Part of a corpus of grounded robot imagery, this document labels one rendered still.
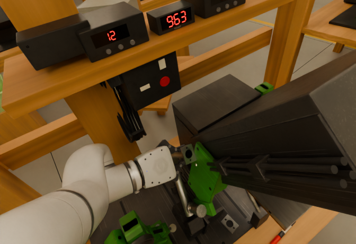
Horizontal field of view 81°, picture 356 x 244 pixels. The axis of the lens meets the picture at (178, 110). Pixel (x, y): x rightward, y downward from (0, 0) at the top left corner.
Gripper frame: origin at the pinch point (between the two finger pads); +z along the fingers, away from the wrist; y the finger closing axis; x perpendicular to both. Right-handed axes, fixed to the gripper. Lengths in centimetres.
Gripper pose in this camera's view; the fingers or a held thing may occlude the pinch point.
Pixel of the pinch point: (183, 154)
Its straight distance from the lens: 67.2
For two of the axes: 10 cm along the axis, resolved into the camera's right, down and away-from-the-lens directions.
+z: 8.5, -2.4, 4.8
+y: -2.9, -9.6, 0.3
